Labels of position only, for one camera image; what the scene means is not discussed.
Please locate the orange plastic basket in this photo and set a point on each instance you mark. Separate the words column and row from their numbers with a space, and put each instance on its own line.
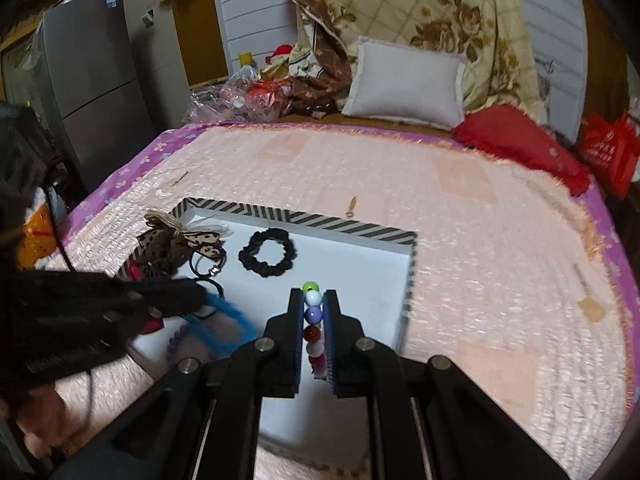
column 37, row 240

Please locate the leopard print hair bow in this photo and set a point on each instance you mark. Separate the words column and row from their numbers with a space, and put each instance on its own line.
column 175, row 245

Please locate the small gold hair pin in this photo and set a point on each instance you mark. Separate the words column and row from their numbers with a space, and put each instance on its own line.
column 180, row 178

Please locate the black scrunchie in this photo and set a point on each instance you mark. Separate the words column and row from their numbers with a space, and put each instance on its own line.
column 245, row 255

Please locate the white pillow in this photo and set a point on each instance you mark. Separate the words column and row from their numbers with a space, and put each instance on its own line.
column 405, row 85

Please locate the person's left hand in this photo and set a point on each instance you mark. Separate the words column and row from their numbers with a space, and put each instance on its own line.
column 40, row 415

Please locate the red shopping bag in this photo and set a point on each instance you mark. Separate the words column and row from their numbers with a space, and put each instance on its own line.
column 612, row 155

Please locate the red fabric hair bow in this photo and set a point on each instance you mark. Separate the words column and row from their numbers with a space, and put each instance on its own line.
column 150, row 326

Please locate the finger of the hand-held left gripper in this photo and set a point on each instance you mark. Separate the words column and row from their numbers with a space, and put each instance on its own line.
column 170, row 297

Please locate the grey refrigerator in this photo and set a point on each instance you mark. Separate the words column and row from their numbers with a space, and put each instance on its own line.
column 90, row 85

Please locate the chevron striped cardboard box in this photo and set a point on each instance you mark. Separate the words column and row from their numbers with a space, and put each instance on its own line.
column 360, row 280

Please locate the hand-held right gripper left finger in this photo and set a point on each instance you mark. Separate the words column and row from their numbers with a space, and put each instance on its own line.
column 292, row 350

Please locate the red cushion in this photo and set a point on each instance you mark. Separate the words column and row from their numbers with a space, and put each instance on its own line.
column 520, row 140

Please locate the small gold clip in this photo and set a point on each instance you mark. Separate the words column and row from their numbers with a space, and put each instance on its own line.
column 352, row 206

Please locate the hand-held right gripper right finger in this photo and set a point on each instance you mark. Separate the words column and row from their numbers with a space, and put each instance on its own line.
column 332, row 350

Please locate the yellow bottle cap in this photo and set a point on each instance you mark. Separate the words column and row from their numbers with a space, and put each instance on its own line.
column 245, row 58

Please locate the clear plastic bags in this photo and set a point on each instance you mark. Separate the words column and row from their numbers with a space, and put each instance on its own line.
column 225, row 100

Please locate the red santa toy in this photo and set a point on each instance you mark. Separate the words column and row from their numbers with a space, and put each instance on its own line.
column 280, row 57

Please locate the thin black headband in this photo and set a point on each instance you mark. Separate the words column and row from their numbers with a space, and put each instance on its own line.
column 220, row 290

